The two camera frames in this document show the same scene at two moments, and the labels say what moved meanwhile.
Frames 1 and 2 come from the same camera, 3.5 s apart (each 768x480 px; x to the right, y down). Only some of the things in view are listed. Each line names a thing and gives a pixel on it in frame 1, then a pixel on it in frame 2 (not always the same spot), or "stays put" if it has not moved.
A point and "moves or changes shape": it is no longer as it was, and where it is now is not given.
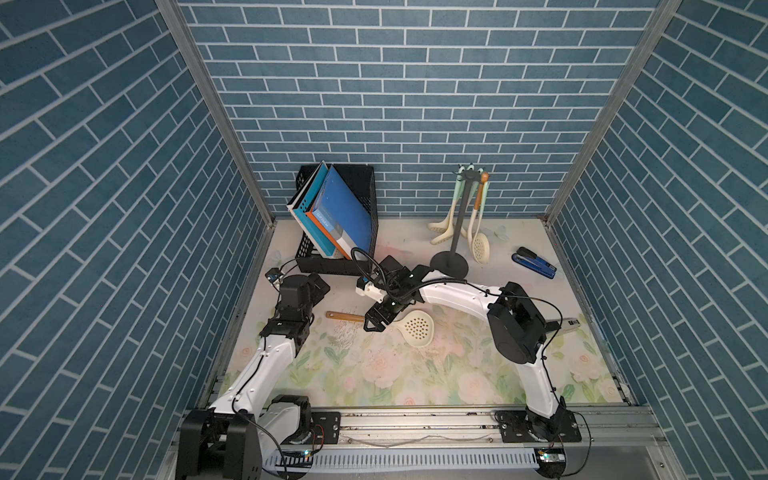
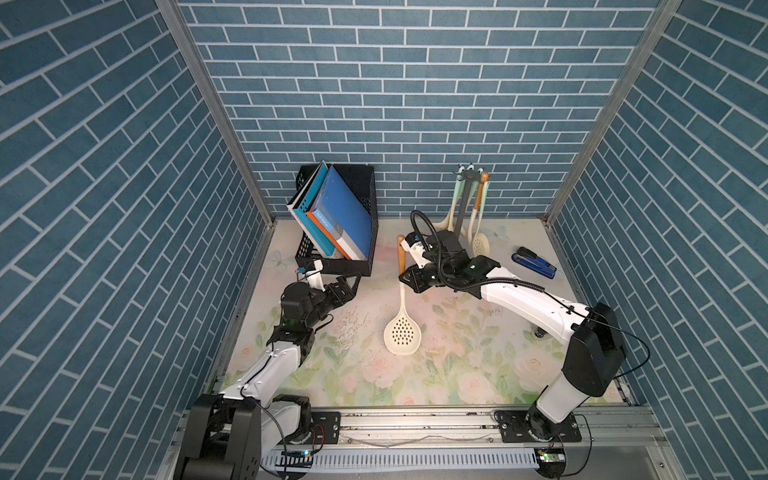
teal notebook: (305, 220) stays put
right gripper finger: (386, 317) → (415, 277)
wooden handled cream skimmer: (416, 327) moves or changes shape
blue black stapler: (530, 259) stays put
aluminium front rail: (460, 444) stays put
